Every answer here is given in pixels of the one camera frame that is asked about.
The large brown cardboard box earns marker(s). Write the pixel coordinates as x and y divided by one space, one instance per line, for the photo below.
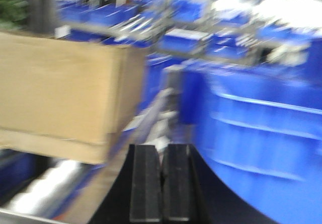
67 99

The large blue plastic crate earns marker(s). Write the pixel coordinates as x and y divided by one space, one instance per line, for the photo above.
259 130

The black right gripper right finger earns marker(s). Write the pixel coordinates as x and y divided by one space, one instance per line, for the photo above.
176 188

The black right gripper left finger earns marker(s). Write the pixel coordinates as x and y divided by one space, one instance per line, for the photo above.
146 195

